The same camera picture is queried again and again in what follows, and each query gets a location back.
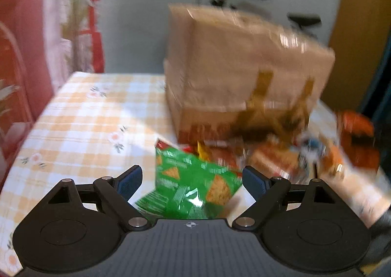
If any green snack packet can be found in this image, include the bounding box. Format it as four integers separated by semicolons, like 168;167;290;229
134;139;244;220

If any red white curtain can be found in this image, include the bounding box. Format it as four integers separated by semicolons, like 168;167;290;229
40;0;106;94

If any wooden door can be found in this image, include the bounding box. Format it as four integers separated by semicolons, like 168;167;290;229
328;0;384;113

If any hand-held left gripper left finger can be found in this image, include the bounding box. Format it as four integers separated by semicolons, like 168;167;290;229
46;165;152;231

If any orange snack packet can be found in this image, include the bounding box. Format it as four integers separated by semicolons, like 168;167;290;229
249;141;301;180

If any clear cookie packet blue print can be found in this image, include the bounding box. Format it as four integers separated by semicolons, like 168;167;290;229
298;135;326;174

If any red yellow snack packet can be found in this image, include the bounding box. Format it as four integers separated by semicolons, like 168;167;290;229
195;140;249;174

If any checked floral tablecloth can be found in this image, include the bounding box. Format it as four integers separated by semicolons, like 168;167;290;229
0;71;391;277

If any brown cardboard box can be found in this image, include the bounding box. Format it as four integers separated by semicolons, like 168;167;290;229
163;3;337;145

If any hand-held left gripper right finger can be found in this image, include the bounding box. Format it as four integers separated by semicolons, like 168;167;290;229
233;165;340;231

